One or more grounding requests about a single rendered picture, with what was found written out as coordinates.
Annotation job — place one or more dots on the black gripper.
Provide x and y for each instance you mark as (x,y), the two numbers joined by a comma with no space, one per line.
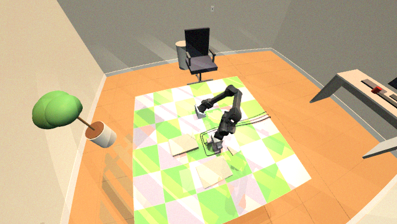
(217,135)

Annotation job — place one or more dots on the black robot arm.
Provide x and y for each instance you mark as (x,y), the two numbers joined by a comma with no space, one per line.
(227,126)

